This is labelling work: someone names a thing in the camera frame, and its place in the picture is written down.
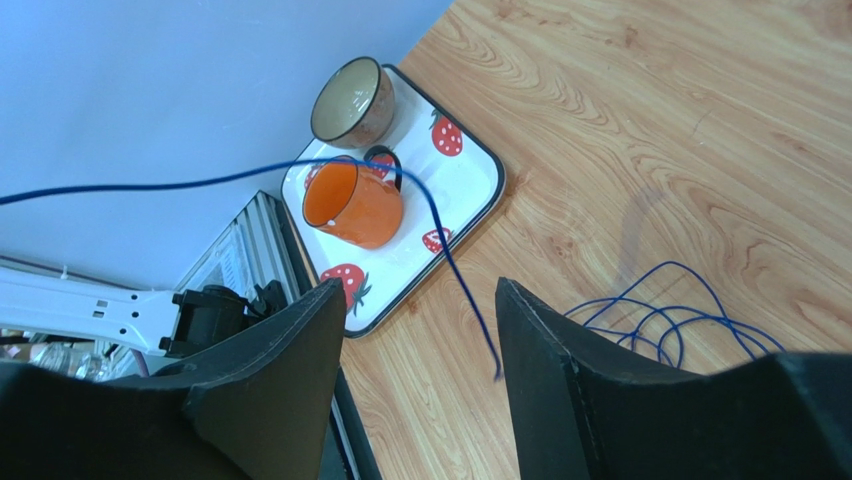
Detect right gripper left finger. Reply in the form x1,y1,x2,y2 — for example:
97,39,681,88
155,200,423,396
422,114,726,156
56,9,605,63
1,280,346,479

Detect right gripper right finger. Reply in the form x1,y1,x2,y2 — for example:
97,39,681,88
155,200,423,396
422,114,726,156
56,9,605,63
495,278,851,479

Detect blue cable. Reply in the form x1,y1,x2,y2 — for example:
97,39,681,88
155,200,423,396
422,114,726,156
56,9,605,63
0,156,788,382

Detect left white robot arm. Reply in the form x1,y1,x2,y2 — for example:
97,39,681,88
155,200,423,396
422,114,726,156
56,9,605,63
1,267,288,358

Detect orange glass mug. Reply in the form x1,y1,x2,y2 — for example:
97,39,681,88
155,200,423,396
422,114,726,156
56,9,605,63
302,145,404,249

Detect strawberry pattern tray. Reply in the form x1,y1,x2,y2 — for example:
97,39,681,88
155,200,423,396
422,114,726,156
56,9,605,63
280,64,506,338

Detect grey slotted cable duct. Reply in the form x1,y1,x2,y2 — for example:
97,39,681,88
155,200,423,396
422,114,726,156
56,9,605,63
177,191,300,309

